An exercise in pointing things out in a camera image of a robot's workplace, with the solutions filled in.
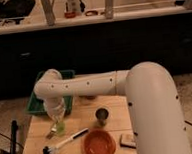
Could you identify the brown sponge block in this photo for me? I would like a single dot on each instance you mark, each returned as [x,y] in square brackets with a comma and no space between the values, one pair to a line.
[127,140]

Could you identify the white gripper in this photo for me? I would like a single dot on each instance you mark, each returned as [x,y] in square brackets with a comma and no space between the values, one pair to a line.
[55,109]

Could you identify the black pole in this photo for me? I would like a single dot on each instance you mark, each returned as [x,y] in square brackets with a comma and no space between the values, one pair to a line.
[14,128]

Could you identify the green plastic tray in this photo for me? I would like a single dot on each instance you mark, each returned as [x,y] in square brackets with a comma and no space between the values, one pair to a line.
[36,106]

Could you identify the dark metal cup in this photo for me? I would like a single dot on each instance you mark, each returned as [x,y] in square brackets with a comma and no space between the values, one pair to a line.
[102,116]

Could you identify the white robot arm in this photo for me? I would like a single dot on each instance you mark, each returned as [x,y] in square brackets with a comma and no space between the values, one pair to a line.
[152,98]

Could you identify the green-handled fork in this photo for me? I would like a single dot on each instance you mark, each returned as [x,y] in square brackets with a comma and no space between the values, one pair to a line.
[56,129]

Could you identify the orange plastic bowl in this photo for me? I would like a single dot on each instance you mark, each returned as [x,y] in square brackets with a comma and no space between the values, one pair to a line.
[98,142]

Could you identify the white dish brush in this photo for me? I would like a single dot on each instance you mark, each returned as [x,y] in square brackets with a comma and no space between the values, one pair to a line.
[56,148]

